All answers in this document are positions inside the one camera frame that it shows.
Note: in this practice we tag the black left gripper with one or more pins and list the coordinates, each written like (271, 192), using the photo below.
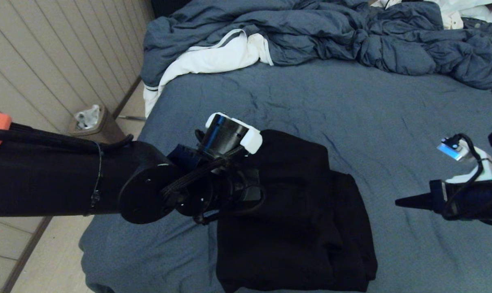
(248, 189)

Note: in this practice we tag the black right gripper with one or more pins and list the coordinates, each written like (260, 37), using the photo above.
(443, 197)

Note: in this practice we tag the black zip hoodie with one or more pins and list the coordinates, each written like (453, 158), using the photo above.
(303, 211)

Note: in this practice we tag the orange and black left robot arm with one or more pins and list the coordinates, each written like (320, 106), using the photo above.
(46, 183)

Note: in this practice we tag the blue bed sheet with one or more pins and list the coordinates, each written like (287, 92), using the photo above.
(392, 114)

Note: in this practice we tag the grey metal rod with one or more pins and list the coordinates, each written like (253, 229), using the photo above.
(132, 118)

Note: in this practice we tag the white garment with grey stripe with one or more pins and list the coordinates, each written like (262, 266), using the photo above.
(213, 57)

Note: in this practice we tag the beige trash bin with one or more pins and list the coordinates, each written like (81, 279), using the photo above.
(103, 130)

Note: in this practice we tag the rumpled blue duvet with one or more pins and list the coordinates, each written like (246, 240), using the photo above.
(311, 28)

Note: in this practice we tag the clear plastic bin bag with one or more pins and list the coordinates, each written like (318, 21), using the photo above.
(86, 117)

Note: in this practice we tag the cream rumpled garment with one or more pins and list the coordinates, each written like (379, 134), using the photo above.
(453, 20)

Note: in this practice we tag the white pillow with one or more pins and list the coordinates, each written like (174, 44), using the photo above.
(472, 12)

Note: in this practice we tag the black headboard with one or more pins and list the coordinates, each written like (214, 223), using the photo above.
(164, 6)

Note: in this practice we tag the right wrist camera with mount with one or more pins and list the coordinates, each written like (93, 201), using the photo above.
(468, 158)

